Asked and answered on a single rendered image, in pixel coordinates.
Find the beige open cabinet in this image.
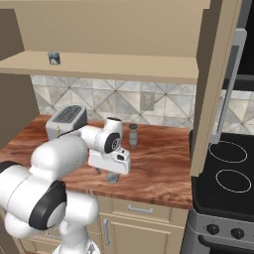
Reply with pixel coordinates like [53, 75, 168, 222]
[0, 0, 212, 85]

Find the microwave handle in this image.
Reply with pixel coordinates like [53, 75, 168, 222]
[210, 28, 248, 145]

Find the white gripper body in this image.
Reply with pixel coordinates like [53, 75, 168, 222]
[87, 148, 131, 176]

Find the silver drawer handle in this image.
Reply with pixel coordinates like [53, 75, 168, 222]
[127, 202, 155, 215]

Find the wall outlet plate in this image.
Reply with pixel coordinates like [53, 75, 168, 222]
[140, 90, 156, 112]

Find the black stove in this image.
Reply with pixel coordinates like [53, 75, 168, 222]
[180, 129, 254, 254]

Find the silver can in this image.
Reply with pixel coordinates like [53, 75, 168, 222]
[105, 172, 120, 185]

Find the beige drawer front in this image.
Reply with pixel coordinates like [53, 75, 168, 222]
[111, 196, 173, 222]

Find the black stove knob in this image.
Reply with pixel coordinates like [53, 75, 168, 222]
[205, 223, 220, 236]
[230, 227, 246, 241]

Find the silver toaster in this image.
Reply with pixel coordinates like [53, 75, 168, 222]
[45, 104, 88, 141]

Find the beige base cabinet door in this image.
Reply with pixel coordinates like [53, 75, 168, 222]
[98, 213, 187, 254]

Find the grey pepper shaker jar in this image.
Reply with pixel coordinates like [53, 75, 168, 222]
[128, 123, 139, 149]

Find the silver cabinet door handle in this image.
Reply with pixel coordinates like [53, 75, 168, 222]
[102, 218, 111, 247]

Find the stainless microwave oven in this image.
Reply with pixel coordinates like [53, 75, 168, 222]
[221, 0, 254, 91]

